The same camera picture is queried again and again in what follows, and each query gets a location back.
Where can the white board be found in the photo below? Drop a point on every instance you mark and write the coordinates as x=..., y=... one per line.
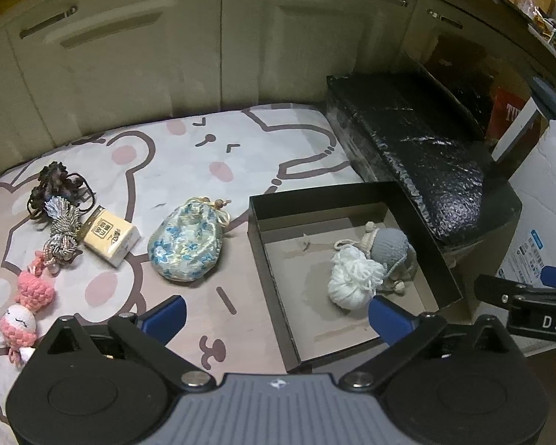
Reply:
x=519, y=132

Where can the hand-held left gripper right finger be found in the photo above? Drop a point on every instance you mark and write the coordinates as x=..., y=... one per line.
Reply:
x=389, y=322

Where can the black bubble wrap package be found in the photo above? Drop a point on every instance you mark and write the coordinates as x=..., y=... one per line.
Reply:
x=421, y=157

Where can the red box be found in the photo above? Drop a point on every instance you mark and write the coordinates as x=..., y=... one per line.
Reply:
x=505, y=111

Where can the bear printed blanket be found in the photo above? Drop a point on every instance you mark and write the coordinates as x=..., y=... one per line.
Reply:
x=190, y=157

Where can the blue bag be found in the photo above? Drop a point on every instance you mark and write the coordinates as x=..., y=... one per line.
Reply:
x=553, y=95

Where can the yellow tissue pack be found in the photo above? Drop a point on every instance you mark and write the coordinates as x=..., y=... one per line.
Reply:
x=109, y=236

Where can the grey crochet doll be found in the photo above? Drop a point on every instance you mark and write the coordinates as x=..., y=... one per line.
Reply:
x=389, y=243

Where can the white yarn pompom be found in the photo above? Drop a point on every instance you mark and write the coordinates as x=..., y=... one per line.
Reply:
x=352, y=278

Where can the white cabinet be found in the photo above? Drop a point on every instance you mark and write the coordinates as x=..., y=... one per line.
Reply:
x=167, y=55

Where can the white cardboard box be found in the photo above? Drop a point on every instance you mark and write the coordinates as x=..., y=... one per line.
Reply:
x=537, y=194

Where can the silver braided tassel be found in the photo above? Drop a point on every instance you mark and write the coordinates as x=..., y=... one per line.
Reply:
x=62, y=231

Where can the black cardboard box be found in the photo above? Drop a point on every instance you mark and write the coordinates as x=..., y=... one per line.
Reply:
x=315, y=296

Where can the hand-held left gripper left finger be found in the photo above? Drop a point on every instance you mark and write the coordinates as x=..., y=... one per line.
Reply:
x=167, y=319

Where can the pink crochet ball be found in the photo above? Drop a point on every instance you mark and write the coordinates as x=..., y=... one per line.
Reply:
x=37, y=289

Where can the dark box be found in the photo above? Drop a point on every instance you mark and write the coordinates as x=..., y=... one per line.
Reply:
x=502, y=194

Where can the cluttered shelf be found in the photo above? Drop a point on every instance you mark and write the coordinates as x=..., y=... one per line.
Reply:
x=537, y=14

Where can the pink crochet doll white face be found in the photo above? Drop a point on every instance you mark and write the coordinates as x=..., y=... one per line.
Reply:
x=16, y=327

